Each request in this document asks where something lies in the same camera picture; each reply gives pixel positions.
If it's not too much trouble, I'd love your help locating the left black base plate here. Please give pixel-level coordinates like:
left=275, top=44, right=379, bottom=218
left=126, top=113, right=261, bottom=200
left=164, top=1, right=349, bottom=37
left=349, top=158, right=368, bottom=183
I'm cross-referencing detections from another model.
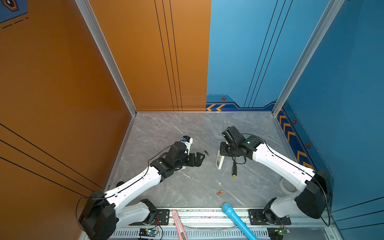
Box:
left=130, top=209, right=170, bottom=226

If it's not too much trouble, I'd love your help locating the blue plastic flashlight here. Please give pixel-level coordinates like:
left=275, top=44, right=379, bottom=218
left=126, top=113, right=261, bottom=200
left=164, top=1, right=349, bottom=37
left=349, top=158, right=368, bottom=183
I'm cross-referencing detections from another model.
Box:
left=222, top=203, right=258, bottom=240

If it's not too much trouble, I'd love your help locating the aluminium corner post right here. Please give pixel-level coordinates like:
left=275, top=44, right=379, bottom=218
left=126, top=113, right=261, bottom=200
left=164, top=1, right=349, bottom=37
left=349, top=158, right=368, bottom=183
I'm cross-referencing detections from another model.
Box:
left=272, top=0, right=345, bottom=117

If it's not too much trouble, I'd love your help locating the left green circuit board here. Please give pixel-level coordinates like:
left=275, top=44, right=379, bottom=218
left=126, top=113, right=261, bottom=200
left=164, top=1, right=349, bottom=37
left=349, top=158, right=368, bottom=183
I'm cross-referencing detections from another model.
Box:
left=138, top=229, right=160, bottom=240

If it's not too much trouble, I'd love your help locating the black yellow battery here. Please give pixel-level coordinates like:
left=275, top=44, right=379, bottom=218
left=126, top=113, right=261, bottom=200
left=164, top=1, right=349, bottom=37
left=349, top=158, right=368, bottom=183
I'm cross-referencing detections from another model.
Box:
left=232, top=162, right=238, bottom=177

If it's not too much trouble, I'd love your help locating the roll of beige tape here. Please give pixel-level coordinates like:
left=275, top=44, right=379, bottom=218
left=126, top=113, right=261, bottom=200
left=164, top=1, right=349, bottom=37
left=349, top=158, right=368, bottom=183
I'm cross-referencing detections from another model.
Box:
left=279, top=178, right=298, bottom=195

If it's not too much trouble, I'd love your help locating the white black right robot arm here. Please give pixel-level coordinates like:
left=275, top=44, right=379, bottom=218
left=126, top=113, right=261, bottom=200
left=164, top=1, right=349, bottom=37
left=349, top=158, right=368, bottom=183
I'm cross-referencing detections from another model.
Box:
left=220, top=136, right=333, bottom=225

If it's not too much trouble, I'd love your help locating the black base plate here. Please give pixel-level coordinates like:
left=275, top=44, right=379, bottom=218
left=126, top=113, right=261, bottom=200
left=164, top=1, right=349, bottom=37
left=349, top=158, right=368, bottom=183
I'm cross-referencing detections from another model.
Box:
left=130, top=209, right=170, bottom=226
left=248, top=209, right=292, bottom=226

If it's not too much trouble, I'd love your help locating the aluminium front rail frame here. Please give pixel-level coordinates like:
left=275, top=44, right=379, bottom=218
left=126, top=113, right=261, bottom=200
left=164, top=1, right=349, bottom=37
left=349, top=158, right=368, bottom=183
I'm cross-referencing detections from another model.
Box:
left=78, top=206, right=344, bottom=240

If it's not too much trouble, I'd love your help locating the white remote with back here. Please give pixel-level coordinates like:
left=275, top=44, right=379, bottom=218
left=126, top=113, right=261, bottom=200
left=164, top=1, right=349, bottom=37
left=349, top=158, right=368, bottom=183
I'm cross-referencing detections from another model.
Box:
left=216, top=150, right=225, bottom=170

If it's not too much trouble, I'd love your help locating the aluminium corner post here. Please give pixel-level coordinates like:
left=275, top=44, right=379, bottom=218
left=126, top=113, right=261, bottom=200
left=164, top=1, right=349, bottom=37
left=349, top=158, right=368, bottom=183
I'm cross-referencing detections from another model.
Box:
left=272, top=0, right=345, bottom=117
left=75, top=0, right=137, bottom=117

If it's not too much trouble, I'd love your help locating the aluminium corner post left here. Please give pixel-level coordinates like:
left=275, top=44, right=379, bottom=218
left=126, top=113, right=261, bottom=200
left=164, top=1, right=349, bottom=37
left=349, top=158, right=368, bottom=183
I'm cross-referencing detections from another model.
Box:
left=75, top=0, right=137, bottom=117

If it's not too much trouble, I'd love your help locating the right green circuit board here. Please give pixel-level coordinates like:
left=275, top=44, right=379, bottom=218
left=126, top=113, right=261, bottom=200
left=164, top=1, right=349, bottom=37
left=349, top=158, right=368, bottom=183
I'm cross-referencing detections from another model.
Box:
left=267, top=228, right=291, bottom=240

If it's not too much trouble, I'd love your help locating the pink utility knife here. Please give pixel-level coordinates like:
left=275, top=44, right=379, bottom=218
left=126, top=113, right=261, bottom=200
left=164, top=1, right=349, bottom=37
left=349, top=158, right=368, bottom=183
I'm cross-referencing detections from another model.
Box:
left=172, top=210, right=188, bottom=240

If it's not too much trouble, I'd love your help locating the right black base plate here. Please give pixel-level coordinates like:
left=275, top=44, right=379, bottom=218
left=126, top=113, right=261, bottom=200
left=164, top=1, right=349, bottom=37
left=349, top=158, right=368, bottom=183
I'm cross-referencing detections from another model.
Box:
left=248, top=209, right=292, bottom=226

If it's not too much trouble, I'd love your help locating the green circuit board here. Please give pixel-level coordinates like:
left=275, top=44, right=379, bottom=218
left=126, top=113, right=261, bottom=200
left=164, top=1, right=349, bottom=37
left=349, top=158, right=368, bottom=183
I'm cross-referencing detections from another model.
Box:
left=138, top=229, right=160, bottom=240
left=267, top=228, right=291, bottom=240

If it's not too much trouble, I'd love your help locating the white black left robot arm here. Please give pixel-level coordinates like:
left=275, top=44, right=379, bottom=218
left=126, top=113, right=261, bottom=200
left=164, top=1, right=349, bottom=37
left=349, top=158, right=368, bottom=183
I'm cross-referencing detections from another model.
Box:
left=78, top=152, right=206, bottom=240

